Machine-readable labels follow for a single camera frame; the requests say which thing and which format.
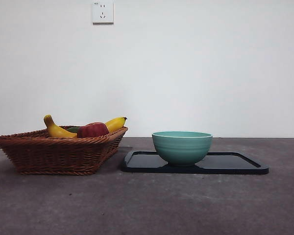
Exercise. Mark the red apple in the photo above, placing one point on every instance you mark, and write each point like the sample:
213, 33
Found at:
91, 129

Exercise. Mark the yellow banana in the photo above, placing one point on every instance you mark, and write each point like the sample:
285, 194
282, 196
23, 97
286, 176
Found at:
55, 131

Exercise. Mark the teal ribbed bowl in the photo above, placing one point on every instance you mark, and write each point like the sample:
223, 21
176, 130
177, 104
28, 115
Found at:
182, 149

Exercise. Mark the white wall socket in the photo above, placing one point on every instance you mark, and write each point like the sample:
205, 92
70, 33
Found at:
103, 12

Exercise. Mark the brown wicker basket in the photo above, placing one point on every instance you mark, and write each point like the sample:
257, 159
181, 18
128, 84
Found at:
56, 156

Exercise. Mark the black rectangular tray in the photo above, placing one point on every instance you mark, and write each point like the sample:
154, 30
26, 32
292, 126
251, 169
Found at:
142, 162

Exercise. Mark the green avocado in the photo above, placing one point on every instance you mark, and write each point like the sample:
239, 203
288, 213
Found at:
73, 129

